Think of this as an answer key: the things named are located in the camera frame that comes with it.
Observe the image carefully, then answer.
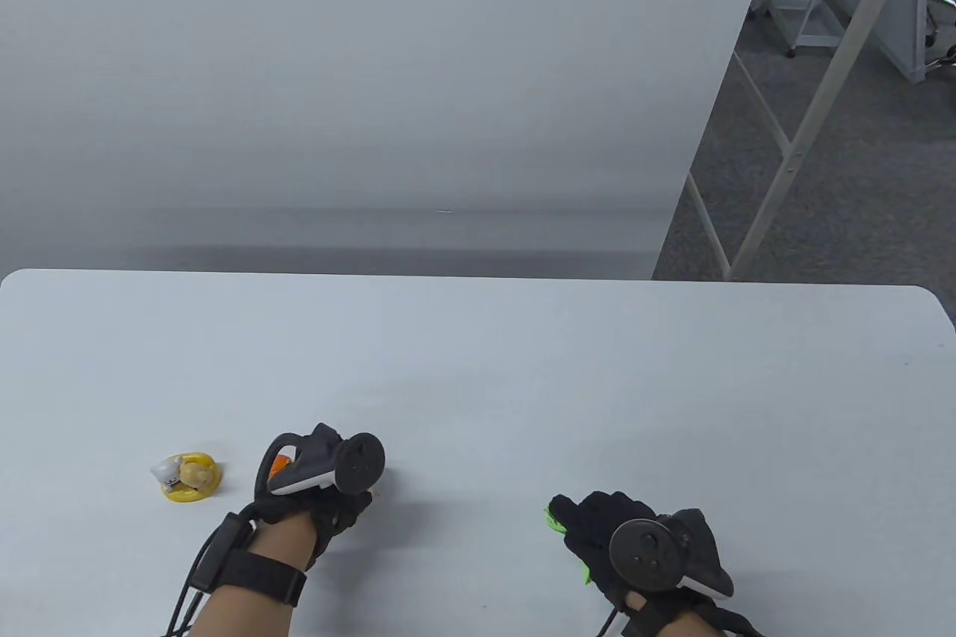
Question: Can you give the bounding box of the person's left hand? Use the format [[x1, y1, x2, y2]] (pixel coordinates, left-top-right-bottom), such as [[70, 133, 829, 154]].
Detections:
[[250, 488, 374, 572]]

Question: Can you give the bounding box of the person's right hand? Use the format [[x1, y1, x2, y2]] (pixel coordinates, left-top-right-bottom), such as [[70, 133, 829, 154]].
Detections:
[[549, 491, 677, 621]]

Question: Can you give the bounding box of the green dusting cloth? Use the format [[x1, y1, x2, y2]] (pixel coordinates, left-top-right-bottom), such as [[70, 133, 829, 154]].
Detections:
[[544, 506, 595, 586]]

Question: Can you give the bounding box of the yellow ring animal ornament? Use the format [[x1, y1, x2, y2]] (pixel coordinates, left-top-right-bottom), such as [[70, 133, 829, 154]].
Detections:
[[150, 450, 223, 504]]

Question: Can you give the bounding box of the person's left forearm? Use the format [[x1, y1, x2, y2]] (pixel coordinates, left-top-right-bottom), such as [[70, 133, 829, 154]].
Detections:
[[187, 518, 319, 637]]

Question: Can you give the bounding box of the black left hand controller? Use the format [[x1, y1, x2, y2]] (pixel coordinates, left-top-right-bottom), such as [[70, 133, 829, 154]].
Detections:
[[257, 423, 388, 498]]

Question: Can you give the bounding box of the black hand controller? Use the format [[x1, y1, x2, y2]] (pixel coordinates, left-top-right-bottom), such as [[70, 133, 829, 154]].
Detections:
[[257, 423, 388, 498], [609, 509, 736, 601]]

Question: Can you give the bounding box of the black right hand controller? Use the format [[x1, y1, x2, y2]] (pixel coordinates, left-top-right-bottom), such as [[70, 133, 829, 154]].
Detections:
[[609, 509, 736, 601]]

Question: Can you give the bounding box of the large white backdrop board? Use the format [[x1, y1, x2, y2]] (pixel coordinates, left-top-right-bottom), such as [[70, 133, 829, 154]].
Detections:
[[0, 0, 782, 282]]

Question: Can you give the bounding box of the black left wrist strap mount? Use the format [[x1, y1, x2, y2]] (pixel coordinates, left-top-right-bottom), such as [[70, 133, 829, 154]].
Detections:
[[196, 514, 308, 606]]

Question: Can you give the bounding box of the black wrist strap mount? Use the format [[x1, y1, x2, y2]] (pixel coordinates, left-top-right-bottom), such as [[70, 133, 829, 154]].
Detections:
[[620, 596, 767, 637], [196, 514, 308, 606]]

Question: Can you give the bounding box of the black right wrist strap mount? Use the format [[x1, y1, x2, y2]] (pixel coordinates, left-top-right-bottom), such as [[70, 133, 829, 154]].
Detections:
[[620, 596, 767, 637]]

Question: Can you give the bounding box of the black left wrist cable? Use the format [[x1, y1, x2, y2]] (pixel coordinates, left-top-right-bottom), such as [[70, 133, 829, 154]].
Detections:
[[164, 518, 229, 637]]

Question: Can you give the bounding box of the white metal support frame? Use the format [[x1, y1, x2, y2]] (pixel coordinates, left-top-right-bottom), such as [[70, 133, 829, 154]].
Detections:
[[683, 0, 931, 282]]

